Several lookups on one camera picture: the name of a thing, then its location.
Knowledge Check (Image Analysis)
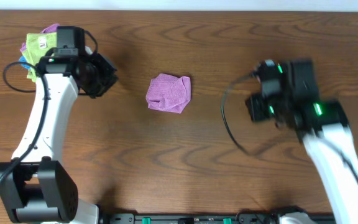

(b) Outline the purple microfiber cloth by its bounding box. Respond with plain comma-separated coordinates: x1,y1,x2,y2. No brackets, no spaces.
145,73,191,114

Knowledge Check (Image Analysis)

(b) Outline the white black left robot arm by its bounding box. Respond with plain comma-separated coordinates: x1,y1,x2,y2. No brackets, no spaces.
0,53,117,223

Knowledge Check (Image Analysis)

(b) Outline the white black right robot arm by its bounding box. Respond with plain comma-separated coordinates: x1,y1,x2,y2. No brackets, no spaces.
246,59,358,223

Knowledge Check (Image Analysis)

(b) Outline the purple folded cloth in stack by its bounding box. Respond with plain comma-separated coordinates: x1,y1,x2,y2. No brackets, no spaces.
20,23,60,52

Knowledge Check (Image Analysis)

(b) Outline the blue folded cloth in stack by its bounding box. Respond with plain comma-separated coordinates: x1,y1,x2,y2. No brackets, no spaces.
18,55,30,70

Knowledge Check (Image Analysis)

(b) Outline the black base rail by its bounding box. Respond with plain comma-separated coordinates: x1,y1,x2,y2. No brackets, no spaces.
98,212,335,224

